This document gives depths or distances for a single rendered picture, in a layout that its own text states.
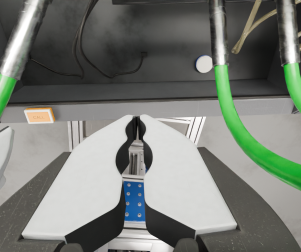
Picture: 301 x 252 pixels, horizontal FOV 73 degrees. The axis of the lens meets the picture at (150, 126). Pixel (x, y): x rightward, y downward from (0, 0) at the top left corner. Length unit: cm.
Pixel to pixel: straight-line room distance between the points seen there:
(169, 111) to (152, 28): 19
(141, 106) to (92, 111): 10
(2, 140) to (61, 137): 154
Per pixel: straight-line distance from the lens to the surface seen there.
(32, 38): 22
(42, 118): 46
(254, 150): 17
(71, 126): 137
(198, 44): 52
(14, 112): 50
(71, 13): 52
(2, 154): 19
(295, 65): 28
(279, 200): 256
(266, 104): 49
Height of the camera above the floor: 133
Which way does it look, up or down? 59 degrees down
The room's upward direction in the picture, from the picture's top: 176 degrees clockwise
